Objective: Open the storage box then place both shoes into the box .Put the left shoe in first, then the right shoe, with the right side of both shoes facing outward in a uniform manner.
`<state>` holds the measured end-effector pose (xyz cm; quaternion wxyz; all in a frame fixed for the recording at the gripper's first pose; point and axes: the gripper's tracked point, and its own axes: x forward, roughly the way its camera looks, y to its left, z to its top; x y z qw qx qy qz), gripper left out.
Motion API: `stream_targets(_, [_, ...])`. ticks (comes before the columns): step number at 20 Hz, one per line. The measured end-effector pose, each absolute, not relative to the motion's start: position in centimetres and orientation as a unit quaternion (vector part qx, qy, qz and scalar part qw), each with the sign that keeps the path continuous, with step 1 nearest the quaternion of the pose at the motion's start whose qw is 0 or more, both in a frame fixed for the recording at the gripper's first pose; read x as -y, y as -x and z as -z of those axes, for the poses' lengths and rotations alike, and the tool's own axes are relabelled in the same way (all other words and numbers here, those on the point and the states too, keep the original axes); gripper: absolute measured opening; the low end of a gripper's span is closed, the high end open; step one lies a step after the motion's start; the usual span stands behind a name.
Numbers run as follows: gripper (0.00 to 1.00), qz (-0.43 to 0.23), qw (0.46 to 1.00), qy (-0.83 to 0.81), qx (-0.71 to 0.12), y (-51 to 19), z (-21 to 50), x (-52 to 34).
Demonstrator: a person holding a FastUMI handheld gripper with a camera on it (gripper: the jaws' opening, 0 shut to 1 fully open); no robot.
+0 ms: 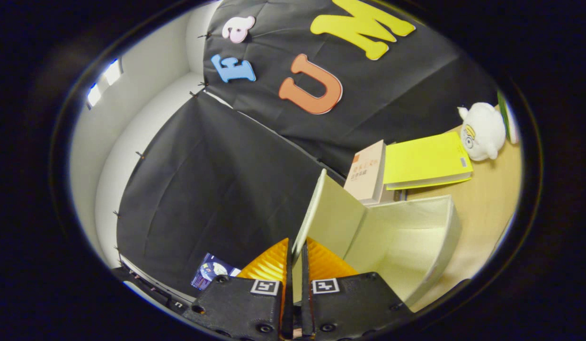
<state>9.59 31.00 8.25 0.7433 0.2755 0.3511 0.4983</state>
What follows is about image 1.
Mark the white plush toy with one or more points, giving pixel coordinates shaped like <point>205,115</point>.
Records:
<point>484,130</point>

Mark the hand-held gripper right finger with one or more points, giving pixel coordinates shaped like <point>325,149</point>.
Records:
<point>306,293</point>

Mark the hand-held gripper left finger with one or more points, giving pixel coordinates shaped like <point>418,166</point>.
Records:
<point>288,293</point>

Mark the beige fabric storage box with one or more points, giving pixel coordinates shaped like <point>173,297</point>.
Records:
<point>406,237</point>

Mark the blue printed box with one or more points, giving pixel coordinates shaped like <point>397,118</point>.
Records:
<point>212,272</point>

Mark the yellow folder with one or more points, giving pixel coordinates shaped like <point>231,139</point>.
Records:
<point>425,158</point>

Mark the watermelon slice plush toy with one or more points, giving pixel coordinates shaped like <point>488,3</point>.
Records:
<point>510,123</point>

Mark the beige paperback book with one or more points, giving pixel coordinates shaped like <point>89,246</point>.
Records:
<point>366,173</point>

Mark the ceiling light panel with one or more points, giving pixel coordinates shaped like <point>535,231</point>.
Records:
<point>93,95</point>
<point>112,72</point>

